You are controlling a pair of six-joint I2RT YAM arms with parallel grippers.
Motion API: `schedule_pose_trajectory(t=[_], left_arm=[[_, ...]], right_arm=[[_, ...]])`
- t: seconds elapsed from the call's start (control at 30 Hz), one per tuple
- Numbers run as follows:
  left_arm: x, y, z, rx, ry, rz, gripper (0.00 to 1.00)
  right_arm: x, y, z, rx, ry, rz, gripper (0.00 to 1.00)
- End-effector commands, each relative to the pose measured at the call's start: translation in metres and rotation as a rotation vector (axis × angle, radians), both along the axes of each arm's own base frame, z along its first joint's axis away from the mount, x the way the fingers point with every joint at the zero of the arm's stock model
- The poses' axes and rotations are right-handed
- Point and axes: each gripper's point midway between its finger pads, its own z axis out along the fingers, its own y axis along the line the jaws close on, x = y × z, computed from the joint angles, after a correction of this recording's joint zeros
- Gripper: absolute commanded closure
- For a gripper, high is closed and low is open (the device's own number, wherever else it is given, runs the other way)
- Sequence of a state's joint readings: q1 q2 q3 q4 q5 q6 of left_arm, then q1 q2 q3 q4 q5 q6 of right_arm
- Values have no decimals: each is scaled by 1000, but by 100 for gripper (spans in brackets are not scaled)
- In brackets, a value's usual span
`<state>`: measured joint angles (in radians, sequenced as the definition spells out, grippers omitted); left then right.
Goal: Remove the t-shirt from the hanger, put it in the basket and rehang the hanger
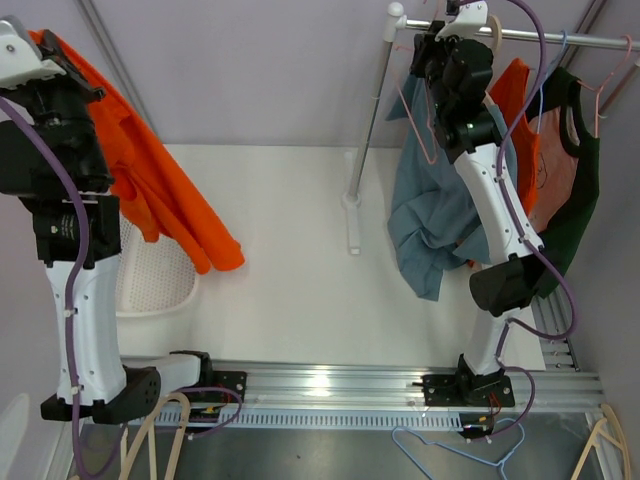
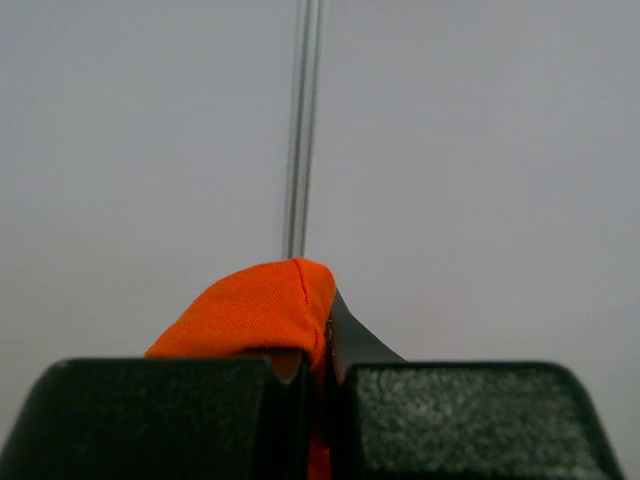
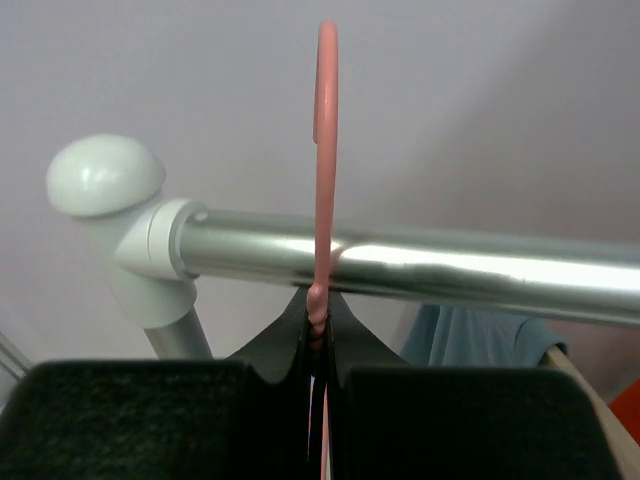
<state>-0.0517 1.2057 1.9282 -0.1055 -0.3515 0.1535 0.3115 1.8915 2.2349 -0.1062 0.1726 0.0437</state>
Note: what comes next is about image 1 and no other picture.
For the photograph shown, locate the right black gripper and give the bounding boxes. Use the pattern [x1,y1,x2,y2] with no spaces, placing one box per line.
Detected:
[409,22,467,115]

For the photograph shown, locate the pink wire hanger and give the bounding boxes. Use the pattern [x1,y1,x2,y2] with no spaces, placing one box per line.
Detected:
[392,0,446,166]

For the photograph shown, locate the orange t shirt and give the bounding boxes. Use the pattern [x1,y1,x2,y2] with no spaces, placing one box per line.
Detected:
[59,40,245,275]
[489,58,539,215]

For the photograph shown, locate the blue grey t shirt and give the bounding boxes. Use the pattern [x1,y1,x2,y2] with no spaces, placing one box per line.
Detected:
[387,75,490,301]

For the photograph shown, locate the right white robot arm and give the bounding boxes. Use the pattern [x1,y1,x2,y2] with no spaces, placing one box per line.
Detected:
[411,21,546,407]

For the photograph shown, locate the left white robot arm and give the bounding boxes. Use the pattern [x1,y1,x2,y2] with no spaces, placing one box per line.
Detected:
[1,16,216,425]

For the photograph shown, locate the green and pink shirt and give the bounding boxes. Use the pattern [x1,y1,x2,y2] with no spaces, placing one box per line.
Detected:
[526,67,600,275]

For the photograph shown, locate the wooden hanger bottom right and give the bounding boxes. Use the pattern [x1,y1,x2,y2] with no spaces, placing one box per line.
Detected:
[570,403,632,480]

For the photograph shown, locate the metal clothes rack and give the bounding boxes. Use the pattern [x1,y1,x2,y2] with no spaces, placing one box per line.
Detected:
[342,1,639,255]

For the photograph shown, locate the white plastic laundry basket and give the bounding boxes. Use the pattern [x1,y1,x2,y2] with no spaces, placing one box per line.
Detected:
[116,218,199,317]

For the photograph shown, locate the wooden hangers bottom left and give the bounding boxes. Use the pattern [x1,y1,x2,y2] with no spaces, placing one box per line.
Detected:
[118,392,191,479]

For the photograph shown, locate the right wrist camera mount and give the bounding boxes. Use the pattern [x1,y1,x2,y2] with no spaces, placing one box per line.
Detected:
[435,1,489,41]

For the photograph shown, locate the wooden hanger on rail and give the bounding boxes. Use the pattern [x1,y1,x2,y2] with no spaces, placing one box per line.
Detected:
[486,14,503,56]

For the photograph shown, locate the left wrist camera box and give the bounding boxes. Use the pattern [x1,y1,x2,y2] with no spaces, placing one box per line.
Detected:
[1,15,66,90]

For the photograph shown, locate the blue wire hanger on rail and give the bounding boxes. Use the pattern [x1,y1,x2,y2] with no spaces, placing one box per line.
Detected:
[531,29,568,140]

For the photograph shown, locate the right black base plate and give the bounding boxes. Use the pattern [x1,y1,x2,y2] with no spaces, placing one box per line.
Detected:
[412,371,515,408]

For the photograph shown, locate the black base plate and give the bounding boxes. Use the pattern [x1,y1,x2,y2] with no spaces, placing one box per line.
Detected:
[187,370,247,404]
[412,371,515,408]

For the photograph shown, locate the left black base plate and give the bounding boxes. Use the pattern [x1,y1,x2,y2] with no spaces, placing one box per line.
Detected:
[187,370,247,404]

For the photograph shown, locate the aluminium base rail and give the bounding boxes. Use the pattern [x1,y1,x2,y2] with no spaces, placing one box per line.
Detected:
[64,294,606,431]

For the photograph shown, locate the blue wire hanger on floor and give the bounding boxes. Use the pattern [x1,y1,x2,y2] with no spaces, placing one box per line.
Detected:
[390,418,526,479]

